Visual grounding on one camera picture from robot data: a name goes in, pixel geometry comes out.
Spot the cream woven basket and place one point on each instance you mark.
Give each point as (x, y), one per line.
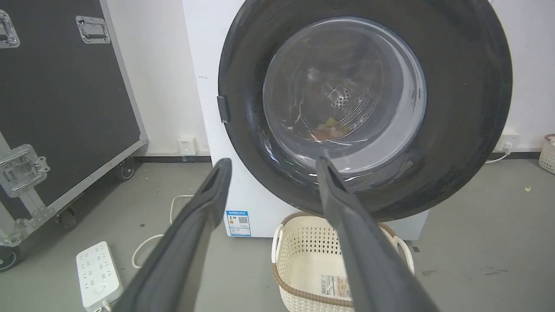
(548, 154)

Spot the white wall socket with plug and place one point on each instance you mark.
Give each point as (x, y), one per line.
(508, 141)

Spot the black caster wheel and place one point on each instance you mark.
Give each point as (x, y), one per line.
(8, 258)
(67, 216)
(125, 169)

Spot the dark round washing machine door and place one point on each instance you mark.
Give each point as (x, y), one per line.
(459, 108)

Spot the white washing machine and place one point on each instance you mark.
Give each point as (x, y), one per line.
(208, 86)

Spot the blue energy label sticker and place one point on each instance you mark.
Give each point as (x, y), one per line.
(238, 223)

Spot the cream plastic laundry basket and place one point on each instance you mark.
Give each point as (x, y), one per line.
(303, 264)

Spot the black flight case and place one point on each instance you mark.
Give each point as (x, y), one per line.
(60, 95)

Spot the white power strip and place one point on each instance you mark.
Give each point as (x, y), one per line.
(97, 275)

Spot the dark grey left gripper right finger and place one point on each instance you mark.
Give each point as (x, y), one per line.
(368, 260)

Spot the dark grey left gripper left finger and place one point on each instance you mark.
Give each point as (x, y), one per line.
(182, 251)

